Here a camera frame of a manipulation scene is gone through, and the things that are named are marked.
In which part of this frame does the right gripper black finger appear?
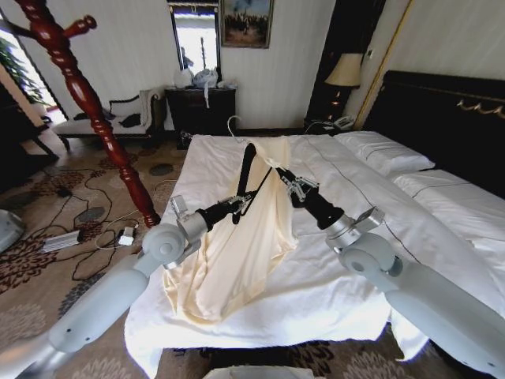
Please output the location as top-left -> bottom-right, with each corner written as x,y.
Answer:
282,170 -> 320,196
275,167 -> 304,199

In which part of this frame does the black hanger with silver hook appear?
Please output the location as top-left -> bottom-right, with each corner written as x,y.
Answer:
226,114 -> 278,228

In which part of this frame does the cream garment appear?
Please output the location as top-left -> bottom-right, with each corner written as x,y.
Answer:
161,136 -> 300,327

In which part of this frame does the white bed sheet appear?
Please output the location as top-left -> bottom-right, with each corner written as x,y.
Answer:
123,133 -> 432,377

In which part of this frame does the dark nightstand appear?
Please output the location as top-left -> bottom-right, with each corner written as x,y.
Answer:
302,115 -> 357,137

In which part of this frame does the white pillow with dark piping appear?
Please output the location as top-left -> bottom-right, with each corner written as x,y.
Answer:
334,130 -> 436,178
391,168 -> 505,262

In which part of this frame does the white power adapter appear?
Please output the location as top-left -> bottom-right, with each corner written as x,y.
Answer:
117,226 -> 137,246

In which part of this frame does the dark wooden dresser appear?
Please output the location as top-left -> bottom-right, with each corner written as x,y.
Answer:
163,86 -> 238,134

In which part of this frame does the table lamp with cream shade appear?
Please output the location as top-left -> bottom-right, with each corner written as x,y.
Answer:
324,52 -> 364,119

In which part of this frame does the crumpled plastic bag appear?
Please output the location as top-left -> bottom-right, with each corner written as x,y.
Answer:
190,66 -> 221,108

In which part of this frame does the black cloth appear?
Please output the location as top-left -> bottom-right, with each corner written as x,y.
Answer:
119,113 -> 144,129

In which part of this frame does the white knitted throw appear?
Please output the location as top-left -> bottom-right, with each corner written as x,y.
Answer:
139,89 -> 161,128

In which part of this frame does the dark headboard with gold ornament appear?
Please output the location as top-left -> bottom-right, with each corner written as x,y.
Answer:
360,69 -> 505,207

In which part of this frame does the silver power supply box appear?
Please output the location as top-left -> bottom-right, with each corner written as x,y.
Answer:
40,229 -> 83,254

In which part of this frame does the framed painting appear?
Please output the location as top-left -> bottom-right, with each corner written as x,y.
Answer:
219,0 -> 275,50

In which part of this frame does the white robot front shell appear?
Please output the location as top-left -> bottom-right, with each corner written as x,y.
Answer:
202,366 -> 296,379

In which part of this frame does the red wooden coat rack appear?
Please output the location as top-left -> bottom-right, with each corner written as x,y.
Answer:
0,0 -> 162,230

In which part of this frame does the dark wooden cabinet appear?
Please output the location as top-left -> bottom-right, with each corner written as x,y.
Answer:
0,81 -> 61,195

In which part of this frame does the grey rounded device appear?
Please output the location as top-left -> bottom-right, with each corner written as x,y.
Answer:
0,208 -> 27,254

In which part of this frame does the green potted plant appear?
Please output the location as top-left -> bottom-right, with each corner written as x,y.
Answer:
0,36 -> 53,107

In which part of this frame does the white floor cable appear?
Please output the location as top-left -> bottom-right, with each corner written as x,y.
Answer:
93,178 -> 187,253

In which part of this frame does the black floor cable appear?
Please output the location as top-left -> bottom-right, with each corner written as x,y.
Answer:
22,167 -> 140,282

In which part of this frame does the white chaise with dark frame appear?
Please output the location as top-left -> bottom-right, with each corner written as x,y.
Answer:
52,88 -> 167,152

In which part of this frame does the wall mirror with dark frame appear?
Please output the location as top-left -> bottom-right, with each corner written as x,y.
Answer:
166,0 -> 223,82

